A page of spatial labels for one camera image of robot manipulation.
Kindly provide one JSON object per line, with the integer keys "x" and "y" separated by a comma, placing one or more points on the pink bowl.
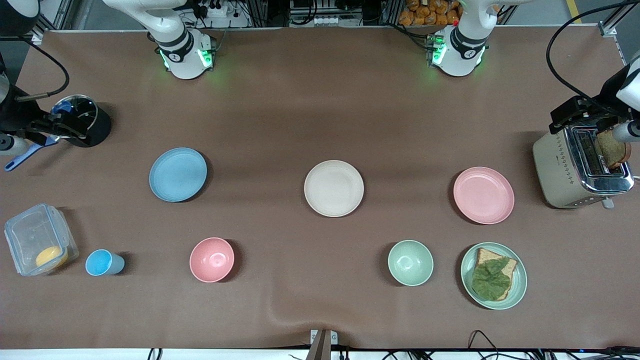
{"x": 212, "y": 260}

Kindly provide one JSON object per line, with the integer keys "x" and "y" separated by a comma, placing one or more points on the pink plate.
{"x": 483, "y": 195}

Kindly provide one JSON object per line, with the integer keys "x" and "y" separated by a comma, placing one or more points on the white power strip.
{"x": 326, "y": 21}
{"x": 217, "y": 10}

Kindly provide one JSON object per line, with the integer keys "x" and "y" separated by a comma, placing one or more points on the bag of orange buns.
{"x": 430, "y": 12}

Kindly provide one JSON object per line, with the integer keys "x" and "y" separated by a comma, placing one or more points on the blue plastic spatula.
{"x": 27, "y": 155}

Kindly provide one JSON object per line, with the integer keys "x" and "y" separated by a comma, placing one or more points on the blue plate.
{"x": 177, "y": 175}

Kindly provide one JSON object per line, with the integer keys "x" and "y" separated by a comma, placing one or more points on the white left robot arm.
{"x": 460, "y": 50}

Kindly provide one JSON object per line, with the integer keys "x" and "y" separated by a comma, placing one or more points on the green plate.
{"x": 520, "y": 280}

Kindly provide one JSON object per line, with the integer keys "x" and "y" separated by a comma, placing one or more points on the aluminium frame corner bracket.
{"x": 607, "y": 29}

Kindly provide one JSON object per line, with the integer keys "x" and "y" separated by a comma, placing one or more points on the green lettuce leaf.
{"x": 491, "y": 280}

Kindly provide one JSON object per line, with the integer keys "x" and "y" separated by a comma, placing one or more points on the black utensil holder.
{"x": 100, "y": 127}

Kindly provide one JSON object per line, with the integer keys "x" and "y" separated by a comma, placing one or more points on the bread slice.
{"x": 487, "y": 255}

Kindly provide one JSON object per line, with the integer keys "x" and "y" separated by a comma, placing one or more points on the blue plastic spoon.
{"x": 63, "y": 107}

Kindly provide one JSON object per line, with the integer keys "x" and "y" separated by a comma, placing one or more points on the clear plastic container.
{"x": 30, "y": 235}

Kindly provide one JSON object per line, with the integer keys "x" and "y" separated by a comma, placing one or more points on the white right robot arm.
{"x": 182, "y": 55}

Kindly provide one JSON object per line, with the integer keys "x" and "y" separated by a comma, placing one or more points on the orange round food piece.
{"x": 51, "y": 257}

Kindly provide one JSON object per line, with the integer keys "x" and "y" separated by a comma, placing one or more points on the green bowl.
{"x": 410, "y": 263}

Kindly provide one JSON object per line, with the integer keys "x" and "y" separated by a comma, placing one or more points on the beige chrome toaster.
{"x": 555, "y": 175}

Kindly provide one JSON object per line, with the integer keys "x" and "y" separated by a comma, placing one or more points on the beige plate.
{"x": 334, "y": 188}

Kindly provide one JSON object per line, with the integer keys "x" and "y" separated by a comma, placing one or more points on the table cover mat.
{"x": 320, "y": 115}

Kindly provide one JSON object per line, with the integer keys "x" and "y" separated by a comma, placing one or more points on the blue cup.
{"x": 102, "y": 263}

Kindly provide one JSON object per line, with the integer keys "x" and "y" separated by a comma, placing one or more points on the brown toast slice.
{"x": 612, "y": 150}

